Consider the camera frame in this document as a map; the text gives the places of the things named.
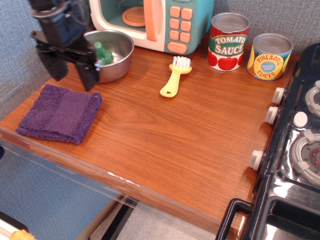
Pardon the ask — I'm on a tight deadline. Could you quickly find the grey stove knob bottom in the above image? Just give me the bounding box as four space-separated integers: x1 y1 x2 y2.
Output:
249 150 264 171

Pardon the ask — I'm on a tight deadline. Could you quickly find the orange plush toy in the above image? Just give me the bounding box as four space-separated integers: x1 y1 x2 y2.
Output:
9 230 35 240

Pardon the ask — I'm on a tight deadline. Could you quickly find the tomato sauce can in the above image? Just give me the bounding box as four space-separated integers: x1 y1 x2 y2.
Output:
207 12 251 72

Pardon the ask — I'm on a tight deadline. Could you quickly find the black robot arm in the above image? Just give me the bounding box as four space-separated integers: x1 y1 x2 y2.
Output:
29 0 99 91

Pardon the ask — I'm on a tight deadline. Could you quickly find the green toy broccoli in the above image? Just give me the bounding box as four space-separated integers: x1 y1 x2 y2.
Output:
94 41 114 67

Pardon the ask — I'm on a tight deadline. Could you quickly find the black toy stove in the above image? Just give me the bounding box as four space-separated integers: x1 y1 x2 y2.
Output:
242 43 320 240

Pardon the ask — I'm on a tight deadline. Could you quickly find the purple cloth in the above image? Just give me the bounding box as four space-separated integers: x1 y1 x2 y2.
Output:
16 84 103 145

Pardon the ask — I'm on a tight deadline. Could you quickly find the pineapple slices can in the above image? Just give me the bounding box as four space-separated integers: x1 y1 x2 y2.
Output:
247 33 294 81

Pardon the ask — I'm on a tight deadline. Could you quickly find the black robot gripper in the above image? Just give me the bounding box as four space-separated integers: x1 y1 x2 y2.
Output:
30 8 100 92

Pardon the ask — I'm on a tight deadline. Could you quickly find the stainless steel bowl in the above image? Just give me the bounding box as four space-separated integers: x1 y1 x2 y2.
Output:
84 30 135 84

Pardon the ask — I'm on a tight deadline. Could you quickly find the grey stove knob middle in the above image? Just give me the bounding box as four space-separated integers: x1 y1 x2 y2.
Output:
265 106 279 125

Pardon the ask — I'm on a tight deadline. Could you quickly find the yellow toy brush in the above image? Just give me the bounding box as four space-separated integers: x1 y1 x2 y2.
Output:
159 56 192 98

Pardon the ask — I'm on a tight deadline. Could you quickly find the teal toy microwave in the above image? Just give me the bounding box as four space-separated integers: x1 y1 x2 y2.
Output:
89 0 215 56

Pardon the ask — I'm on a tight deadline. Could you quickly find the black oven door handle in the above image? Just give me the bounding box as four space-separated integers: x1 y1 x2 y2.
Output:
215 198 254 240

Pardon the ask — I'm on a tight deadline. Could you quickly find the grey stove knob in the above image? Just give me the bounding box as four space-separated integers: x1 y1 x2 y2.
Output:
265 106 279 125
249 150 264 171

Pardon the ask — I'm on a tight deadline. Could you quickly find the white stove knob top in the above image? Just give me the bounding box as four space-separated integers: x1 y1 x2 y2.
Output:
272 87 286 105

